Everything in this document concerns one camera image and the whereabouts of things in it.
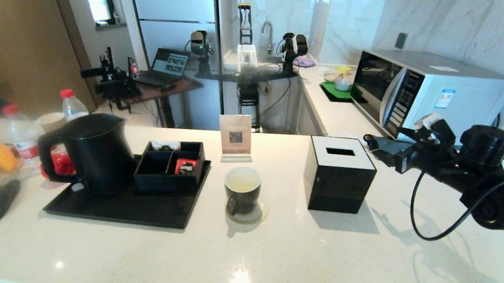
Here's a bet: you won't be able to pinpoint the black electric kettle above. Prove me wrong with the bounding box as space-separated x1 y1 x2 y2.
35 110 139 198

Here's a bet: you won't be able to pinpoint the dark grey fabric pouch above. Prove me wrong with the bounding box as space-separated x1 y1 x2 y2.
362 133 417 162

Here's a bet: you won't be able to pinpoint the black tissue box white lid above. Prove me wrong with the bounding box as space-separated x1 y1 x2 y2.
301 135 380 215

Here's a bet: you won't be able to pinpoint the silver microwave oven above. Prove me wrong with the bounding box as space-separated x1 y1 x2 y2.
348 47 504 149

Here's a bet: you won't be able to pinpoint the grey bowl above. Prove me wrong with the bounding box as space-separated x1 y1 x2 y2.
333 76 353 92

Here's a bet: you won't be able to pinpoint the green mat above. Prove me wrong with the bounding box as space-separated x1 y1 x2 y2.
318 80 363 104

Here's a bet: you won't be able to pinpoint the clear glass coaster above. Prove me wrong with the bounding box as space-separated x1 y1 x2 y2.
224 193 270 226

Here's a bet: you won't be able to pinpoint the black white robot gripper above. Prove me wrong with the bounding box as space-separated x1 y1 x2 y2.
276 31 309 75

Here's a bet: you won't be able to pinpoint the black mug white inside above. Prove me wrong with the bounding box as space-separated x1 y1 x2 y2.
222 165 262 217

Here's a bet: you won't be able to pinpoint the QR code sign stand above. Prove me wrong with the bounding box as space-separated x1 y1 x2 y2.
216 112 255 164

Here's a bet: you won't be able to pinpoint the chrome sink faucet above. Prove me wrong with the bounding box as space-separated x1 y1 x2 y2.
260 21 277 55

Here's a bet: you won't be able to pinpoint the white dish rack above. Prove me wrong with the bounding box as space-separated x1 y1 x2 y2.
236 43 259 73

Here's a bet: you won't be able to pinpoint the red sachet packet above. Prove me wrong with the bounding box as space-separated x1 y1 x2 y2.
175 158 198 176

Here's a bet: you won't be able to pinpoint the grey robot gripper green light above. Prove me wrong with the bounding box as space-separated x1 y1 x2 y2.
183 29 215 76

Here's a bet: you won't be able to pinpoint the white sachets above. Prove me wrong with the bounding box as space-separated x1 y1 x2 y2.
150 140 182 152

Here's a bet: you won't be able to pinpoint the black compartment organizer box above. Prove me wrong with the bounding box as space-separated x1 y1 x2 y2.
133 138 207 197

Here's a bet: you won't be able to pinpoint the brown wooden desk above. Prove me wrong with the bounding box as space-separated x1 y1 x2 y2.
91 69 205 130

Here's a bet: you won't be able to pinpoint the open laptop computer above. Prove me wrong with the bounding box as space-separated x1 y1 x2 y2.
135 46 190 89

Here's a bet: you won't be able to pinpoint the black serving tray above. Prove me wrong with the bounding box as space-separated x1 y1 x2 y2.
42 148 212 231

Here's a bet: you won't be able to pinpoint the frosted glass door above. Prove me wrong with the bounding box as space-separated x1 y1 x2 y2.
120 0 228 131

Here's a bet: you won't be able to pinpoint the upright red lit device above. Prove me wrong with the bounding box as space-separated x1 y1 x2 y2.
126 56 140 79

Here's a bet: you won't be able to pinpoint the water bottle white band label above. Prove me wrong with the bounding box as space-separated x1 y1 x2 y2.
58 88 90 122

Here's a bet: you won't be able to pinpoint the red toy apple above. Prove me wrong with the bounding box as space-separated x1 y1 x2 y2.
40 144 78 183

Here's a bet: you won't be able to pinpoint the brown paper cup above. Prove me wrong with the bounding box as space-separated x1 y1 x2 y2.
35 111 67 134

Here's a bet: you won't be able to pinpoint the water bottle mountain logo label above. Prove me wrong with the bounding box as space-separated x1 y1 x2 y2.
0 104 45 169

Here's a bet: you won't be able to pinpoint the brown wooden door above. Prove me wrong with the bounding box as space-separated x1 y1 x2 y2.
0 0 103 117

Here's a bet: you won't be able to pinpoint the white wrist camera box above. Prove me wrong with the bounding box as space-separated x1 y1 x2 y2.
414 111 443 132

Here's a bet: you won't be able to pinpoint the black background robot frame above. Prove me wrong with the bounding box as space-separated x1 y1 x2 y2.
192 0 304 135

